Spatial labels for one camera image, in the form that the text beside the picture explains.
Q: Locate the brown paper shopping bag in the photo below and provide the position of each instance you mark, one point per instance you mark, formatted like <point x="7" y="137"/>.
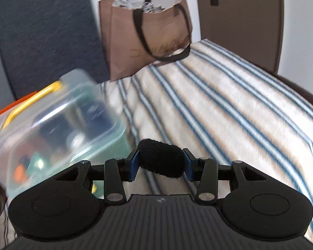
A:
<point x="159" y="31"/>

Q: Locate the striped blanket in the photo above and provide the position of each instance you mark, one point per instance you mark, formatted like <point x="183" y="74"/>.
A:
<point x="224" y="96"/>

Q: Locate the brown door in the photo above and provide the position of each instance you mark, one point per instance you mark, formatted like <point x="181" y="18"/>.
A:
<point x="237" y="18"/>

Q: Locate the clear plastic storage container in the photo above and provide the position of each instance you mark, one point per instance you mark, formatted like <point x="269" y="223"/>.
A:
<point x="54" y="135"/>

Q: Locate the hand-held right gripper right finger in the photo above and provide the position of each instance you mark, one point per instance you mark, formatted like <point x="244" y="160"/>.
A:
<point x="189" y="164"/>

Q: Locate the black fuzzy roll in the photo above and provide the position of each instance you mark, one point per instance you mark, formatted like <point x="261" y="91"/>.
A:
<point x="161" y="158"/>

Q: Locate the grey padded headboard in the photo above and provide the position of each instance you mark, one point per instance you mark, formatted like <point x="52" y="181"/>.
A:
<point x="41" y="31"/>

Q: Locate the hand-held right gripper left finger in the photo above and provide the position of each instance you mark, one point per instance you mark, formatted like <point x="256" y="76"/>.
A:
<point x="133" y="165"/>

